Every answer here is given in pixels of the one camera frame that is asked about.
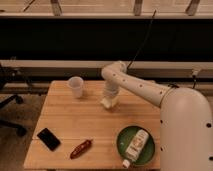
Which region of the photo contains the white sponge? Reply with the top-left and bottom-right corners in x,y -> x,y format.
101,97 -> 118,109

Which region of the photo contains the black hanging cable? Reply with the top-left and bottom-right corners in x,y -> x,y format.
126,9 -> 157,69

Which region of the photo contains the green plate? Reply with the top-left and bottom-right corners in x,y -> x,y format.
116,126 -> 155,168

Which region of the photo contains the black smartphone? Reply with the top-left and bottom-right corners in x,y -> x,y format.
37,128 -> 61,151

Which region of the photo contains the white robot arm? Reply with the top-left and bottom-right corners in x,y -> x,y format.
101,61 -> 213,171

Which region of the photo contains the red brown chili pepper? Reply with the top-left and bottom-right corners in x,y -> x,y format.
70,140 -> 92,159

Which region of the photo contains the white lotion bottle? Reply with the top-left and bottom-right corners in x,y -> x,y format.
122,129 -> 149,168

